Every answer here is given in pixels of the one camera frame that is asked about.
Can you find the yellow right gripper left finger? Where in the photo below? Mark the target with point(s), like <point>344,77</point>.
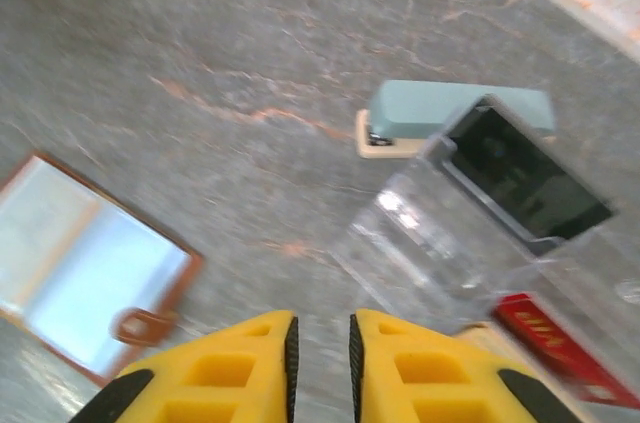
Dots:
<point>215,373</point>

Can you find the black card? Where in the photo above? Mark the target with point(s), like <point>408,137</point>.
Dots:
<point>525,178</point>

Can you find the light blue stapler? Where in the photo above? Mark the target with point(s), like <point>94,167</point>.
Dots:
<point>440,108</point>

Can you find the brown leather card holder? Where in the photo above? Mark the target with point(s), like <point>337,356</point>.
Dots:
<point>100,263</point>

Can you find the red card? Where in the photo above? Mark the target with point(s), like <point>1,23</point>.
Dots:
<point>575,353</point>

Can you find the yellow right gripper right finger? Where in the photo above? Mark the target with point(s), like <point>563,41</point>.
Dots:
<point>430,378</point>

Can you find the clear acrylic card organiser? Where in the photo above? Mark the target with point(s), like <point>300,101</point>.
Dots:
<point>425,243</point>

